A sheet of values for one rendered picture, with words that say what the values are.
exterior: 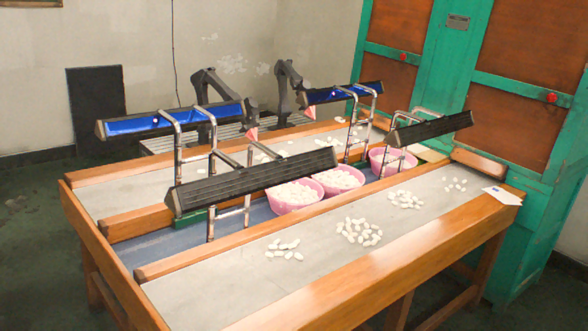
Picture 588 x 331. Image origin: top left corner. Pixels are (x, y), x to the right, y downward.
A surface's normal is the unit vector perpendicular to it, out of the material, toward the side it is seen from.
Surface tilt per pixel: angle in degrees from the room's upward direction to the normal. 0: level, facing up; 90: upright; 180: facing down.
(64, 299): 0
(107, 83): 86
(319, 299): 0
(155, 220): 90
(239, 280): 0
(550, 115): 90
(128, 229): 90
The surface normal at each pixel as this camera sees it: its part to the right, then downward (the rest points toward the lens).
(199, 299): 0.11, -0.90
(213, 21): 0.65, 0.39
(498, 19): -0.76, 0.21
